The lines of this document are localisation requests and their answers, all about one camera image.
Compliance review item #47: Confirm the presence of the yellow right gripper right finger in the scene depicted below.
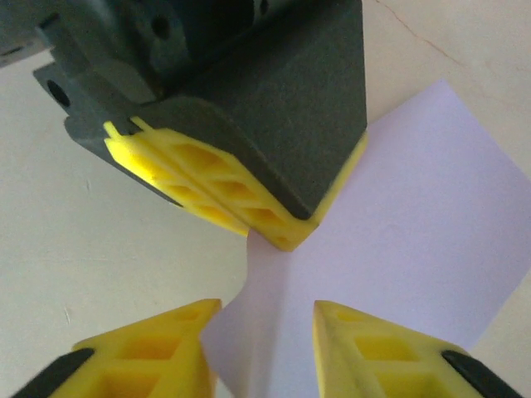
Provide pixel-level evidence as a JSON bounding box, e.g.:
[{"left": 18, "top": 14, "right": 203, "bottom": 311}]
[{"left": 313, "top": 299, "right": 524, "bottom": 398}]

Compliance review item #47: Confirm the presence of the light purple paper sheet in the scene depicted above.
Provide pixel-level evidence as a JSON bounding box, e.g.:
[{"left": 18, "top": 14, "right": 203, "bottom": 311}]
[{"left": 201, "top": 78, "right": 531, "bottom": 398}]

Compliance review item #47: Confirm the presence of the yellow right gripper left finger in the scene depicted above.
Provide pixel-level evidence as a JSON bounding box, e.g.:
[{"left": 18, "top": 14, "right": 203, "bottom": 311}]
[{"left": 12, "top": 297, "right": 223, "bottom": 398}]

